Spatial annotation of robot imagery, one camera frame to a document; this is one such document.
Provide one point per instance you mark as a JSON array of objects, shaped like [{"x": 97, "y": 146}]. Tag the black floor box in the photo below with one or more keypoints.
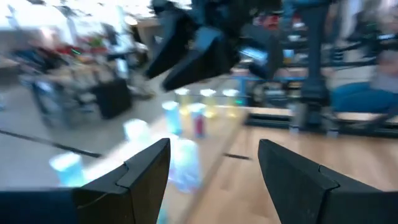
[{"x": 112, "y": 99}]

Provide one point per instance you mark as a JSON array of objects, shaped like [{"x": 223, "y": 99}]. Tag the blue medicine bottle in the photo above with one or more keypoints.
[{"x": 172, "y": 119}]

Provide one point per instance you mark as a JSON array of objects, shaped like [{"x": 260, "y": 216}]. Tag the wooden shelf black frame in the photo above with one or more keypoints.
[{"x": 217, "y": 133}]

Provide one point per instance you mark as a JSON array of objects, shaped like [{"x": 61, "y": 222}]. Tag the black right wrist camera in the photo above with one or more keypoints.
[{"x": 267, "y": 53}]

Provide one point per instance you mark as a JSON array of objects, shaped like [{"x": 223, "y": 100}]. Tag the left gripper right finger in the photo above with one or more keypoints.
[{"x": 298, "y": 196}]

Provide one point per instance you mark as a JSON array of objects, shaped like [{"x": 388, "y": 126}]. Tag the person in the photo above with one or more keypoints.
[{"x": 363, "y": 96}]

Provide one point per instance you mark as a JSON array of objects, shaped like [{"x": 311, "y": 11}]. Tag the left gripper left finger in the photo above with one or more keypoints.
[{"x": 136, "y": 196}]

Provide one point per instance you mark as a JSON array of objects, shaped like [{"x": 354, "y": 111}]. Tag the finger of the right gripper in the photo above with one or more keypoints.
[
  {"x": 174, "y": 46},
  {"x": 208, "y": 62}
]

